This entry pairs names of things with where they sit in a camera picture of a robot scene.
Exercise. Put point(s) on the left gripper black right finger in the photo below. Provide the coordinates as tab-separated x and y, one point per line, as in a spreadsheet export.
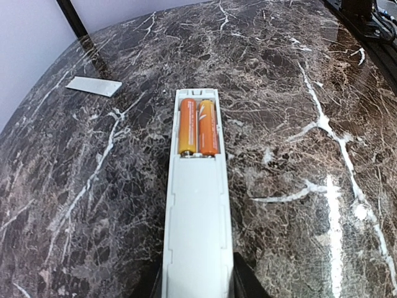
246	285

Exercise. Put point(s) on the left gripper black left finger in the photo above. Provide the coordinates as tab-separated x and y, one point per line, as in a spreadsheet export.
150	283

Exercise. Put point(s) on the white remote control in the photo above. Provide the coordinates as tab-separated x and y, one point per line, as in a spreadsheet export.
198	246

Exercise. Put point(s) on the white battery cover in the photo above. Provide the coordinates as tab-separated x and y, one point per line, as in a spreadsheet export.
96	86

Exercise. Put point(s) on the orange battery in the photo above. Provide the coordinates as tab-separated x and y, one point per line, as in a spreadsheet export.
188	127
208	136

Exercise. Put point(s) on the right black frame post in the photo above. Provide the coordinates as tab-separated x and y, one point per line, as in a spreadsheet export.
72	17

